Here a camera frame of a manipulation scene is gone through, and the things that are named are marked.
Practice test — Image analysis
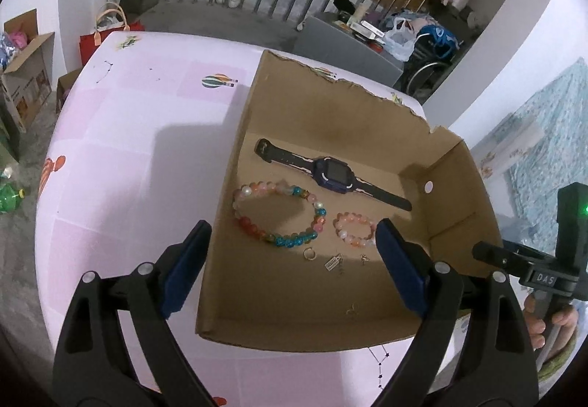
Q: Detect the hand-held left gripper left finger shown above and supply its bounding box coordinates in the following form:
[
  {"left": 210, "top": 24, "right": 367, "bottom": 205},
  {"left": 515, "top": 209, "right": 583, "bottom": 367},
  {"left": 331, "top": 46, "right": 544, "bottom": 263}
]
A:
[{"left": 52, "top": 219, "right": 213, "bottom": 407}]

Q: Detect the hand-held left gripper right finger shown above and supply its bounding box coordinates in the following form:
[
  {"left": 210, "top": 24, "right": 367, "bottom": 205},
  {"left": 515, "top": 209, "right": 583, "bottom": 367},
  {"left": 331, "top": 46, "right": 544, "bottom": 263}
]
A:
[{"left": 372, "top": 218, "right": 539, "bottom": 407}]

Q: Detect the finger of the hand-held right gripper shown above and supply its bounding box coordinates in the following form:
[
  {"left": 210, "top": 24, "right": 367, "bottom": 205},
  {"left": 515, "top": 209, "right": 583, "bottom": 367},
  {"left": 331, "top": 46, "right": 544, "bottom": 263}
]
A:
[{"left": 472, "top": 240, "right": 556, "bottom": 272}]

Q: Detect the silver rectangular charm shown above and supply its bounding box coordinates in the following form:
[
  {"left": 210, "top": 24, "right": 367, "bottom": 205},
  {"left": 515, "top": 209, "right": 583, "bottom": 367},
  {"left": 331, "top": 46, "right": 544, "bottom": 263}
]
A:
[{"left": 325, "top": 254, "right": 348, "bottom": 279}]

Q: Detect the pink bead bracelet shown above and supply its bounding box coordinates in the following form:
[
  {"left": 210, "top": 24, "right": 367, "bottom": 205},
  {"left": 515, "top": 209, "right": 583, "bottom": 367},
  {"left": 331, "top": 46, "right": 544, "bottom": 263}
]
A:
[{"left": 333, "top": 211, "right": 380, "bottom": 250}]

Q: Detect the multicolour bead bracelet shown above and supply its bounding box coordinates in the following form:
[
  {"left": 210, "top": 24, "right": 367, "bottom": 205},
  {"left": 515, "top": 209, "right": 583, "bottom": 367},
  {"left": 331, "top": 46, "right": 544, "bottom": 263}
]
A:
[{"left": 232, "top": 179, "right": 328, "bottom": 250}]

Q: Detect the person's right hand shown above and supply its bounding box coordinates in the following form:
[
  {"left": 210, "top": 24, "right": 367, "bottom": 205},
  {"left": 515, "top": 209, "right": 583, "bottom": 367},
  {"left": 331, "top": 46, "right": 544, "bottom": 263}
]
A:
[{"left": 524, "top": 294, "right": 580, "bottom": 351}]

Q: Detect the cream printed cloth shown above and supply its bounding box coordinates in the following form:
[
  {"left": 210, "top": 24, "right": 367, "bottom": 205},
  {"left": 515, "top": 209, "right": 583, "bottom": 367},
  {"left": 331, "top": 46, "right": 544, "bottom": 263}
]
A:
[{"left": 471, "top": 113, "right": 544, "bottom": 188}]

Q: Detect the dark blue wristwatch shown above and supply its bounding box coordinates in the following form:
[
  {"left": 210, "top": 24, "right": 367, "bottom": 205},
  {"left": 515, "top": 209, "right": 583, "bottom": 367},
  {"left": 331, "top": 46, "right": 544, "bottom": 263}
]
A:
[{"left": 254, "top": 138, "right": 413, "bottom": 212}]

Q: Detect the blue patterned blanket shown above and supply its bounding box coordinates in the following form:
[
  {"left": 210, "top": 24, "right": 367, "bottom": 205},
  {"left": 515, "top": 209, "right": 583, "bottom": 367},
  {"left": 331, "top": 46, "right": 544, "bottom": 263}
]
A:
[{"left": 505, "top": 58, "right": 588, "bottom": 234}]

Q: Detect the pink printed tablecloth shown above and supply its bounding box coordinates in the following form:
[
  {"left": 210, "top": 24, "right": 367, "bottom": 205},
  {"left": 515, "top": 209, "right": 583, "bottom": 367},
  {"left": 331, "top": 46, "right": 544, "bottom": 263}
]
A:
[{"left": 34, "top": 31, "right": 465, "bottom": 407}]

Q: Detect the green plastic bottle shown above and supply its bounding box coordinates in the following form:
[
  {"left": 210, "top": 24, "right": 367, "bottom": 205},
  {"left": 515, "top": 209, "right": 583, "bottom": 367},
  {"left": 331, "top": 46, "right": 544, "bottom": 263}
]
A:
[{"left": 0, "top": 184, "right": 29, "bottom": 215}]

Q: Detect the wheelchair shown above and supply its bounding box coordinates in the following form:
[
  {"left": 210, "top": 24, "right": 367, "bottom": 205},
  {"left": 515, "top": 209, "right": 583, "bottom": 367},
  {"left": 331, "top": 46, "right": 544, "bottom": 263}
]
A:
[{"left": 399, "top": 12, "right": 461, "bottom": 101}]

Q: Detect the small brown cardboard box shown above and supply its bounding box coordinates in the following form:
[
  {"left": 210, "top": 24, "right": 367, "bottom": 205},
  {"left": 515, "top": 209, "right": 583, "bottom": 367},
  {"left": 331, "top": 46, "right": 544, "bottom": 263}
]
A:
[{"left": 56, "top": 69, "right": 84, "bottom": 114}]

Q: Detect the blue bag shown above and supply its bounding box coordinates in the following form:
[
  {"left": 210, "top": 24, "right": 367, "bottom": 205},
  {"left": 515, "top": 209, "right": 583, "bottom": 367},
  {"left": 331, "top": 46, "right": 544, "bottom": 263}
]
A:
[{"left": 420, "top": 23, "right": 460, "bottom": 59}]

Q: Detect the white plastic bag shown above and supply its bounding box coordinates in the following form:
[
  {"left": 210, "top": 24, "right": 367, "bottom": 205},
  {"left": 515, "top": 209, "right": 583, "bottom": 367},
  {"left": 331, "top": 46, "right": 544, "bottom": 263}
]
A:
[{"left": 383, "top": 17, "right": 419, "bottom": 63}]

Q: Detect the grey cabinet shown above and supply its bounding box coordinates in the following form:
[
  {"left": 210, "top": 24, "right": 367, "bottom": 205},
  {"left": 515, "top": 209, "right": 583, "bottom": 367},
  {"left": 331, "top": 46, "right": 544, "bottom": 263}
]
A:
[{"left": 294, "top": 12, "right": 406, "bottom": 92}]

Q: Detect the red shopping bag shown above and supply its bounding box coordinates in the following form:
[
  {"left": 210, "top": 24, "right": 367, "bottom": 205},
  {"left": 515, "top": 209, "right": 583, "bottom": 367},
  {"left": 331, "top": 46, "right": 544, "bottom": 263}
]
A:
[{"left": 79, "top": 3, "right": 146, "bottom": 68}]

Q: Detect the white flat box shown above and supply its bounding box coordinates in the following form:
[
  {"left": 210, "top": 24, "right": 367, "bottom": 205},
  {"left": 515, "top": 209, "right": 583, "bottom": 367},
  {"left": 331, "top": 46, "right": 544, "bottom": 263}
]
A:
[{"left": 349, "top": 20, "right": 387, "bottom": 40}]

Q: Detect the open printed cardboard box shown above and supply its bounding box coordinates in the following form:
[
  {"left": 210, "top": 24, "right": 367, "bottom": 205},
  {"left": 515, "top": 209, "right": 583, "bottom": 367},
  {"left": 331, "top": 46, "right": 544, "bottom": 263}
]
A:
[{"left": 0, "top": 8, "right": 56, "bottom": 134}]

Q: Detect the plastic bag of colourful things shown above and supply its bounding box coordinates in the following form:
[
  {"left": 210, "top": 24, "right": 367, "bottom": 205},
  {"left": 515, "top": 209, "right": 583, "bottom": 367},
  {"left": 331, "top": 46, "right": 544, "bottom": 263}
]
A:
[{"left": 0, "top": 18, "right": 29, "bottom": 68}]

